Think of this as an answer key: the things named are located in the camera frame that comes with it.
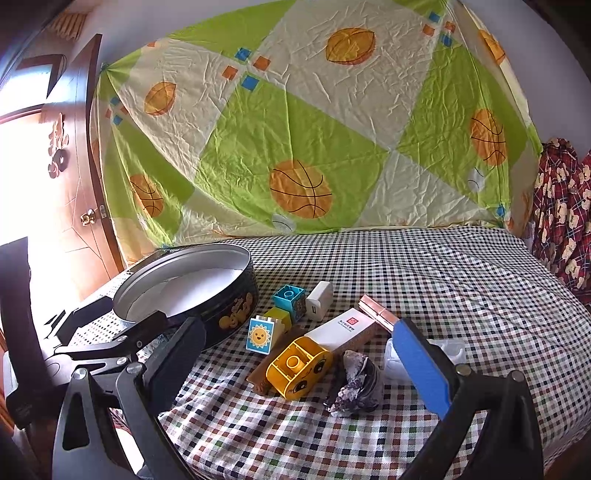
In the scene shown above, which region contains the clear plastic case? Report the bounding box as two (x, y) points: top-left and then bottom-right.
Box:
(383, 337), (468, 382)

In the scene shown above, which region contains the dark pouch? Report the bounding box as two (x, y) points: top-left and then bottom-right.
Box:
(325, 350), (384, 418)

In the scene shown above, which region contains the brown wooden brush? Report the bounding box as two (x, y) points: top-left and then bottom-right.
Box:
(246, 326), (305, 396)

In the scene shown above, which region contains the white cork rectangular box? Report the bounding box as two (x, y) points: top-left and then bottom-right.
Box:
(308, 308), (380, 354)

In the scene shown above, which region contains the sun picture toy block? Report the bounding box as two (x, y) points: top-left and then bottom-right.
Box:
(245, 316), (286, 355)

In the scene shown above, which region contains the yellow car toy block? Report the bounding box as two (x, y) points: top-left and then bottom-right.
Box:
(266, 336), (332, 401)

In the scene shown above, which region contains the yellow toy cube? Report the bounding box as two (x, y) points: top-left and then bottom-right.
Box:
(263, 306), (293, 331)

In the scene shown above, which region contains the teal bear toy block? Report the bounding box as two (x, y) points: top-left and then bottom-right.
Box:
(271, 284), (307, 323)

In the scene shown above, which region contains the brass door knob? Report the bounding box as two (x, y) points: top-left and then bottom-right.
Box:
(80, 209), (96, 226)

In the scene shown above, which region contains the checkered tablecloth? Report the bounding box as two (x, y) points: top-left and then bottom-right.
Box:
(45, 225), (591, 480)

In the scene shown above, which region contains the rose gold lighter case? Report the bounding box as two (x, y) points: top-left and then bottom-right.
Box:
(359, 295), (399, 333)

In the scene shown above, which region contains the black round cookie tin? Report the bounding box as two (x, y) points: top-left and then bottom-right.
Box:
(113, 243), (259, 349)

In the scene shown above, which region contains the red plaid bear fabric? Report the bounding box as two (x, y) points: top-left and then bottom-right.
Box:
(531, 138), (591, 307)

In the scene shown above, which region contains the brown wooden door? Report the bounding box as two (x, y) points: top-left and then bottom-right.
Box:
(0, 32), (126, 301)

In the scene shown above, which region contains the white usb charger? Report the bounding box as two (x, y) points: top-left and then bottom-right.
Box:
(305, 281), (334, 321)

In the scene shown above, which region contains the green basketball pattern sheet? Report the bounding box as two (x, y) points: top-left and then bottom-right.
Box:
(92, 1), (541, 263)

